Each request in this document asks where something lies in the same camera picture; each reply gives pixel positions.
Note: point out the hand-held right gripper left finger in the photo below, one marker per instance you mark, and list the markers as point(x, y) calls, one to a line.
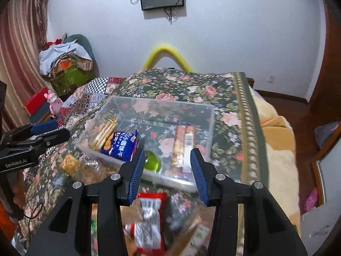
point(137, 176)

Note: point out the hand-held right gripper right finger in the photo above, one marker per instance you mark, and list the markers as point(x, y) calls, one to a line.
point(198, 176)

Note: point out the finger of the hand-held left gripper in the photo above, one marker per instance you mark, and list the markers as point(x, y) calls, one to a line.
point(53, 137)
point(44, 127)

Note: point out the red snack packet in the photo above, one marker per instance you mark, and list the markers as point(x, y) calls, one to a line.
point(149, 218)

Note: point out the clear plastic container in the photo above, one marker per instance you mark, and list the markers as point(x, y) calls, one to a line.
point(149, 104)

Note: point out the green jelly cup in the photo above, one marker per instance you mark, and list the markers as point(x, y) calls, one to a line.
point(153, 162)

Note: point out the pink toy figure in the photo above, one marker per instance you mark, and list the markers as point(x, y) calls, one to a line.
point(54, 102)

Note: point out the red box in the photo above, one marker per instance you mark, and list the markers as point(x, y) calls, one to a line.
point(36, 100)

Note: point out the clear packet with brown cracker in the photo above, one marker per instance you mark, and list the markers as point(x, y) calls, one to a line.
point(70, 163)

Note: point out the long orange cracker pack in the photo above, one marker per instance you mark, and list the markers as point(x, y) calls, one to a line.
point(178, 146)
point(189, 144)

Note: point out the blue snack packet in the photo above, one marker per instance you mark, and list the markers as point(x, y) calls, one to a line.
point(122, 145)

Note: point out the gold-tied biscuit packet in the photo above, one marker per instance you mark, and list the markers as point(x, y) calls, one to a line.
point(102, 136)

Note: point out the checkered patchwork cloth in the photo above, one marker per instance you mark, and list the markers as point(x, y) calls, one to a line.
point(90, 96)

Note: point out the clear packet with green label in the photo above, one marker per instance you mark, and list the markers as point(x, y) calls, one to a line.
point(197, 234)

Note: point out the pile of clothes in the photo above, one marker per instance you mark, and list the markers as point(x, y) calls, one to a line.
point(58, 56)

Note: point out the yellow fleece blanket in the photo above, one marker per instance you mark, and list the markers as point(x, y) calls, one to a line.
point(279, 152)

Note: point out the striped brown curtain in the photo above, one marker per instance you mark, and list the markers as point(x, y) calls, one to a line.
point(21, 45)

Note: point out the floral blanket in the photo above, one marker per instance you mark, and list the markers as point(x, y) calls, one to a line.
point(186, 85)

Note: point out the grey chair back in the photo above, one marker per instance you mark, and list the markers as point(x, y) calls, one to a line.
point(84, 42)

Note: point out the pink cloth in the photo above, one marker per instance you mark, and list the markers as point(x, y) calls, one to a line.
point(311, 200)

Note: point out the yellow foam tube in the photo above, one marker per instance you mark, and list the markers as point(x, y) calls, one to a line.
point(162, 48)

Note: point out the grey bag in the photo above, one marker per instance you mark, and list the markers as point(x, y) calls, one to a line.
point(329, 133)

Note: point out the wooden door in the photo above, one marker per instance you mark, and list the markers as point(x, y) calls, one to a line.
point(330, 58)

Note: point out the white wall socket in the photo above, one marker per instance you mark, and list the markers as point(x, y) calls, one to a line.
point(271, 79)

